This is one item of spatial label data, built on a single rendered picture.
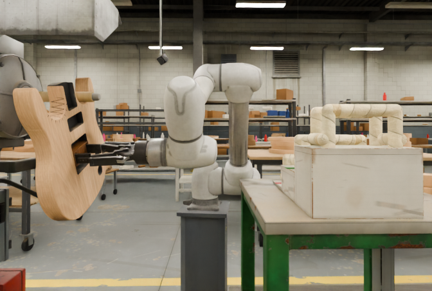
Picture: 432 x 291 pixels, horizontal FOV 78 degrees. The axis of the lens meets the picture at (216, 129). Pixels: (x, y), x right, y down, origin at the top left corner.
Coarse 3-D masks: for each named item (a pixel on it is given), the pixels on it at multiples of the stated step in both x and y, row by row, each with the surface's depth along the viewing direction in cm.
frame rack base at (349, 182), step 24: (312, 168) 65; (336, 168) 65; (360, 168) 65; (384, 168) 65; (408, 168) 65; (312, 192) 65; (336, 192) 65; (360, 192) 65; (384, 192) 65; (408, 192) 65; (312, 216) 65; (336, 216) 65; (360, 216) 65; (384, 216) 65; (408, 216) 65
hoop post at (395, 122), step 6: (396, 114) 66; (402, 114) 66; (390, 120) 67; (396, 120) 66; (402, 120) 66; (390, 126) 67; (396, 126) 66; (402, 126) 66; (390, 132) 67; (396, 132) 66; (402, 132) 66; (390, 138) 67; (396, 138) 66; (390, 144) 67; (396, 144) 66
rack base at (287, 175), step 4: (284, 168) 91; (284, 172) 91; (288, 172) 86; (292, 172) 81; (284, 176) 91; (288, 176) 86; (292, 176) 81; (284, 180) 91; (288, 180) 86; (292, 180) 81; (284, 184) 91; (288, 184) 86; (292, 184) 81; (284, 188) 91; (288, 188) 86; (292, 188) 81; (284, 192) 91; (288, 192) 86; (292, 192) 81; (288, 196) 86; (292, 196) 81; (292, 200) 81
